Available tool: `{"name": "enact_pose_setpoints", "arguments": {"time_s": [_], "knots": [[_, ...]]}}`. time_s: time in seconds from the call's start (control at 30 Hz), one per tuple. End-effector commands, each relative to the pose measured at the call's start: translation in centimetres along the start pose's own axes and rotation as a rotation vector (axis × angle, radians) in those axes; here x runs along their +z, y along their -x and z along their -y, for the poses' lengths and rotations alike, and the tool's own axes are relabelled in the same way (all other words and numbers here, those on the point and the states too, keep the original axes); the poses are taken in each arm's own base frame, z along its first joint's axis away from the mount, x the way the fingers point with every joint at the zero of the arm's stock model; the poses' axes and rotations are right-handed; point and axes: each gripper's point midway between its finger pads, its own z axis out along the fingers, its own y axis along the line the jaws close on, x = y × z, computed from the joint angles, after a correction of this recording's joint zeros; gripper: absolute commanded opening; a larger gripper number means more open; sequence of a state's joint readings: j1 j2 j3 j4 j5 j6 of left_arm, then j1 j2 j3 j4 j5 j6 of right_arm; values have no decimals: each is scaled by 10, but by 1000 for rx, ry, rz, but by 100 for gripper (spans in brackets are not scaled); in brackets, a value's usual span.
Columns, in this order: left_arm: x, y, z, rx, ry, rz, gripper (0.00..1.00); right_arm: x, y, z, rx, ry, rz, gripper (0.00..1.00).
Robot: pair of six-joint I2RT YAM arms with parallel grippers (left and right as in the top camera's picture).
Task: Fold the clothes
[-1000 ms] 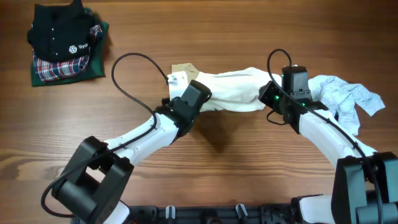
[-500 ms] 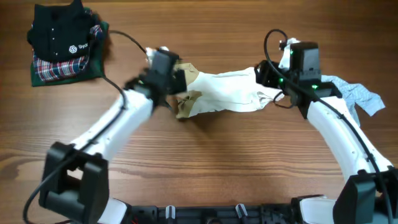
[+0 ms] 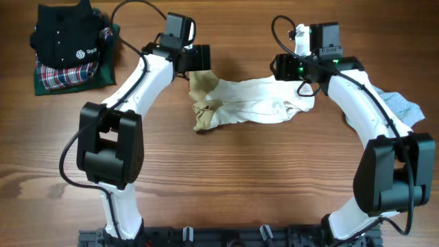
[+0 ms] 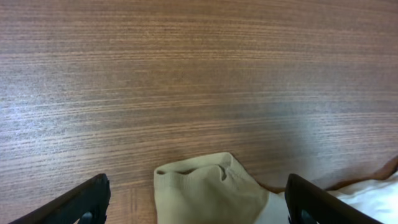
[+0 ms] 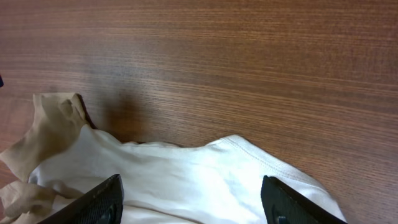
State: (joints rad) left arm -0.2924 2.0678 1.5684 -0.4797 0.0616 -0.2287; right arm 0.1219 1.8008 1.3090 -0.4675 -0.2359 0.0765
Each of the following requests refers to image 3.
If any beige and tan shirt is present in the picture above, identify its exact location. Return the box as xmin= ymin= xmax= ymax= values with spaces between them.
xmin=189 ymin=70 xmax=315 ymax=132

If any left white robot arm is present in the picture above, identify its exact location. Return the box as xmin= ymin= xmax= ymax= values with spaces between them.
xmin=77 ymin=12 xmax=211 ymax=246

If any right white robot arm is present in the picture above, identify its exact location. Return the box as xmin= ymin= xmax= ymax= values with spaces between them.
xmin=270 ymin=22 xmax=436 ymax=246

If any green folded shirt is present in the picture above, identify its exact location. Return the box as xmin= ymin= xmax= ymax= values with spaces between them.
xmin=33 ymin=8 xmax=120 ymax=96

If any light blue patterned shirt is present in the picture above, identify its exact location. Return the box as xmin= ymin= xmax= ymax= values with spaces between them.
xmin=373 ymin=86 xmax=425 ymax=127

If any black folded polo shirt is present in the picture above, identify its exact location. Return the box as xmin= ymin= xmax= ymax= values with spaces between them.
xmin=29 ymin=0 xmax=104 ymax=69

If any red plaid folded shirt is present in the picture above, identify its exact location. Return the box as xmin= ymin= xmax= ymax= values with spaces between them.
xmin=29 ymin=1 xmax=119 ymax=95

